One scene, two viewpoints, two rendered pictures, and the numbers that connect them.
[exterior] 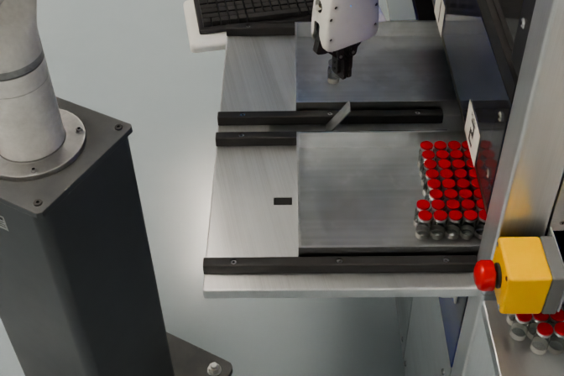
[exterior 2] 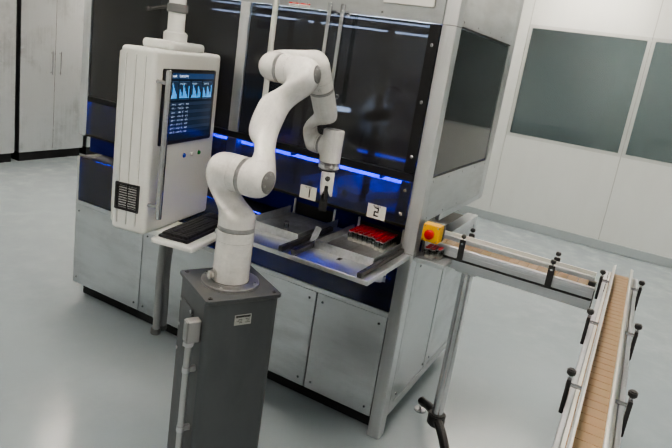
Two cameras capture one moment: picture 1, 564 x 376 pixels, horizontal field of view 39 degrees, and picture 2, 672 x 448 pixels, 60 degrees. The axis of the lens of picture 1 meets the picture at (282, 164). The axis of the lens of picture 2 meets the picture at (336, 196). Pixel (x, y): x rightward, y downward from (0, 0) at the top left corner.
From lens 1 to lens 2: 192 cm
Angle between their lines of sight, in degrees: 62
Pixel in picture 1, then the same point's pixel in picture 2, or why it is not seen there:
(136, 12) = not seen: outside the picture
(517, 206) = (422, 212)
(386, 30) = (272, 215)
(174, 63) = not seen: outside the picture
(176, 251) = (134, 427)
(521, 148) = (426, 190)
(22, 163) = (244, 284)
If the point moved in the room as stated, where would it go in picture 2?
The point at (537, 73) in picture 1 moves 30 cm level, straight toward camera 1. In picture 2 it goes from (430, 163) to (493, 183)
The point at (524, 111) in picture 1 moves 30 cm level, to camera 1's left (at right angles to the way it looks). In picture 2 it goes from (425, 178) to (397, 188)
